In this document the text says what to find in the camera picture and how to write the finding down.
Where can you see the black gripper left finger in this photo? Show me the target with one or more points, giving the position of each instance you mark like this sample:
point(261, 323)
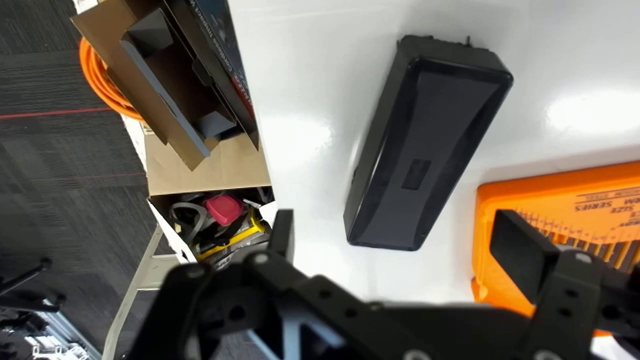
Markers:
point(221, 312)

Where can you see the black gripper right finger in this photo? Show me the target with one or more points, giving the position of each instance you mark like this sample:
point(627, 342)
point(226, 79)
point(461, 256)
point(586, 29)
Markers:
point(572, 300)

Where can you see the black whiteboard eraser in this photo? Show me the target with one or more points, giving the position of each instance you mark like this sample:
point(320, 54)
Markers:
point(427, 141)

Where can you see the orange drill bit case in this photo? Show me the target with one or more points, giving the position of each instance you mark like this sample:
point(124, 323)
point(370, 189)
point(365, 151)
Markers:
point(566, 213)

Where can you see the grey metal table leg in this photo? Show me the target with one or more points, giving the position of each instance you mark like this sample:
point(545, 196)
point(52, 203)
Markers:
point(133, 292)

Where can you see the white bin with tools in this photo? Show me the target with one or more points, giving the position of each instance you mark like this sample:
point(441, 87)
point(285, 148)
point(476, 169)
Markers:
point(221, 211)

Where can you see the brown cardboard box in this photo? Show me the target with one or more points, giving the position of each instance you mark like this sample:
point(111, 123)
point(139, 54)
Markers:
point(193, 166)

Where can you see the dark printed box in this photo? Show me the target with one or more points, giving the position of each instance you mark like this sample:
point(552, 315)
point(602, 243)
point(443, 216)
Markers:
point(212, 41)

